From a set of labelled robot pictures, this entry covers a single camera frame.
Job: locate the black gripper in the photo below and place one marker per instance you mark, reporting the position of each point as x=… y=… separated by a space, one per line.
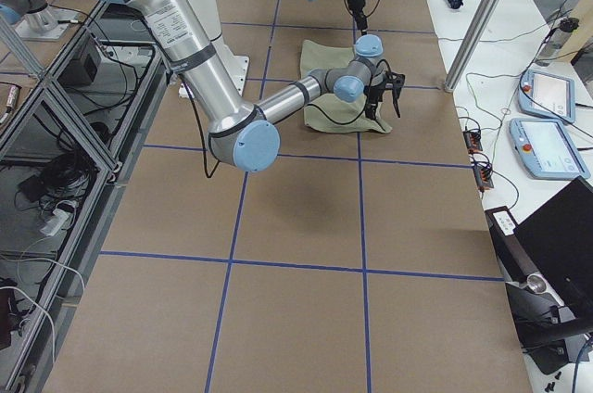
x=374 y=95
x=356 y=6

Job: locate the green long sleeve shirt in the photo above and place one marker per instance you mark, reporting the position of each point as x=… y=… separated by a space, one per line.
x=340 y=107

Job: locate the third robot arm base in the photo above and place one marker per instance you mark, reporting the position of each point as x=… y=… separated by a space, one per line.
x=35 y=20

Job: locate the blue teach pendant far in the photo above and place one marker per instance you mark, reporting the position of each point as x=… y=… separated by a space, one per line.
x=547 y=96

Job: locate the blue teach pendant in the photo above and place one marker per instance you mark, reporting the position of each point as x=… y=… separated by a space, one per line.
x=547 y=150
x=547 y=96

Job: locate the blue teach pendant near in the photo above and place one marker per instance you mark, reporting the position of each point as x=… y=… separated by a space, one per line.
x=547 y=150

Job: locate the grey water bottle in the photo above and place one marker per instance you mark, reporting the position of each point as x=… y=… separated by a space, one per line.
x=555 y=40

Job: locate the black monitor with stand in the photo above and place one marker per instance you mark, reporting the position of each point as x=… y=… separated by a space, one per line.
x=548 y=258

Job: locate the white power strip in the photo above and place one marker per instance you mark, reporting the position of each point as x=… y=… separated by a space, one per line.
x=56 y=222

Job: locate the aluminium frame post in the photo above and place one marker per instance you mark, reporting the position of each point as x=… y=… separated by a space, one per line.
x=470 y=41

